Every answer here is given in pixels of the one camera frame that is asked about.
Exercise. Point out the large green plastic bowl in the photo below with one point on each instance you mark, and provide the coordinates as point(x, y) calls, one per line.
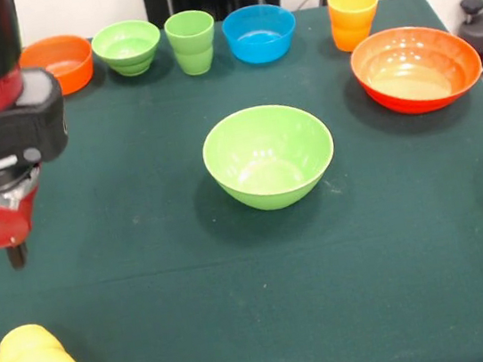
point(268, 150)

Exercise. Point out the small orange plastic bowl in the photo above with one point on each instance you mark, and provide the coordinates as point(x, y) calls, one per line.
point(69, 56)

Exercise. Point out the small green plastic bowl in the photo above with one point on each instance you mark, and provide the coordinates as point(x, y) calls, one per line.
point(128, 44)

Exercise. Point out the dark green table cloth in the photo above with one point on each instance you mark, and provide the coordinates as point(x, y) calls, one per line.
point(261, 286)

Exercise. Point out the green plastic cup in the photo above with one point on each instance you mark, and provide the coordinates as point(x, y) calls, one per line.
point(192, 48)

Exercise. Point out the blue plastic bowl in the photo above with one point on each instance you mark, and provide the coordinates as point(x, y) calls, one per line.
point(260, 34)

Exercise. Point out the large orange plastic bowl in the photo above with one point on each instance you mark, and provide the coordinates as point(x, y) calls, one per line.
point(417, 70)

